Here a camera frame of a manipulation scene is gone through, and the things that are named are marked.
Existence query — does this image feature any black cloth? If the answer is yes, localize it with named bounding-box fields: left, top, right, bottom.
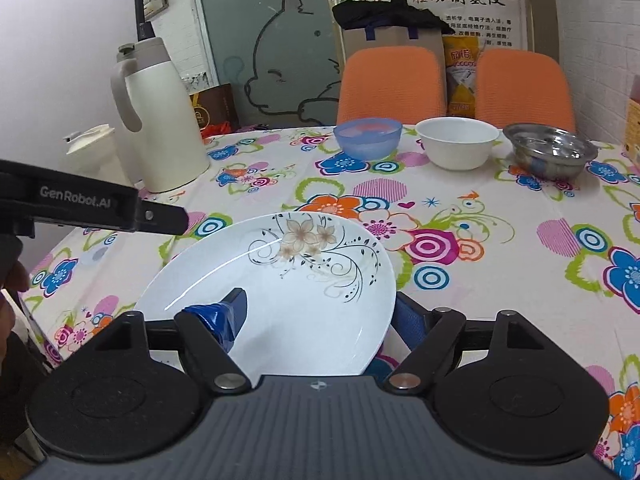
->
left=332, top=0, right=453, bottom=31

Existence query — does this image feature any white plastic cup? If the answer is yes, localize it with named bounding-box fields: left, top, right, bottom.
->
left=63, top=124, right=145, bottom=191

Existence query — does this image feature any wall poster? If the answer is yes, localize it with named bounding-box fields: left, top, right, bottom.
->
left=330, top=0, right=531, bottom=53

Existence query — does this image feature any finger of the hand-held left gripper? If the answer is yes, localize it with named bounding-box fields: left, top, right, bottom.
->
left=137, top=199, right=190, bottom=237

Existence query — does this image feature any glass door with cat drawing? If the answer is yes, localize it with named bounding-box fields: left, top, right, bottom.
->
left=192, top=0, right=347, bottom=128

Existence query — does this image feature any orange chair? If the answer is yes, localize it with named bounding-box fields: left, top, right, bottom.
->
left=336, top=46, right=447, bottom=126
left=474, top=49, right=577, bottom=133

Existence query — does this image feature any brown gift bag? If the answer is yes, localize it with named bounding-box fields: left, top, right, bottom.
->
left=189, top=84, right=240, bottom=138

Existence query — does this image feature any white floral plate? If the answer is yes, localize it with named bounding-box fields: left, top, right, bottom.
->
left=134, top=212, right=398, bottom=378

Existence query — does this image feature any orange cardboard box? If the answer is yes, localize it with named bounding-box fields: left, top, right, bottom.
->
left=624, top=97, right=640, bottom=166

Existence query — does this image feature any blue plastic bowl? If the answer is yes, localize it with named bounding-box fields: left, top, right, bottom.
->
left=333, top=118, right=403, bottom=161

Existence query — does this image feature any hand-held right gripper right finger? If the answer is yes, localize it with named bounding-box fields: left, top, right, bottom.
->
left=382, top=291, right=558, bottom=393

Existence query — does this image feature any white bowl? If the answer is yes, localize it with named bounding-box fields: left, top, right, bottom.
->
left=416, top=117, right=501, bottom=170

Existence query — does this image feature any yellow snack packet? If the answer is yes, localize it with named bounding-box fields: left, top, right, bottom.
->
left=442, top=35, right=485, bottom=120

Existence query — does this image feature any cream thermos jug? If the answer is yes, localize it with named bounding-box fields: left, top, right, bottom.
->
left=110, top=37, right=211, bottom=193

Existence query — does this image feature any person's left hand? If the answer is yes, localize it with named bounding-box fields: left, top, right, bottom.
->
left=0, top=262, right=31, bottom=347

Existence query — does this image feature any floral tablecloth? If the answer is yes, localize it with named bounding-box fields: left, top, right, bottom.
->
left=20, top=122, right=640, bottom=480

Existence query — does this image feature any stainless steel bowl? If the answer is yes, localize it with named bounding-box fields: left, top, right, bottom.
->
left=502, top=123, right=600, bottom=180

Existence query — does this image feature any brown paper bag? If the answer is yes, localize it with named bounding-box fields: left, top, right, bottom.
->
left=341, top=24, right=446, bottom=68

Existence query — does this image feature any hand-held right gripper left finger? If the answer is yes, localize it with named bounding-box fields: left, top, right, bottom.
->
left=75, top=287, right=253, bottom=395

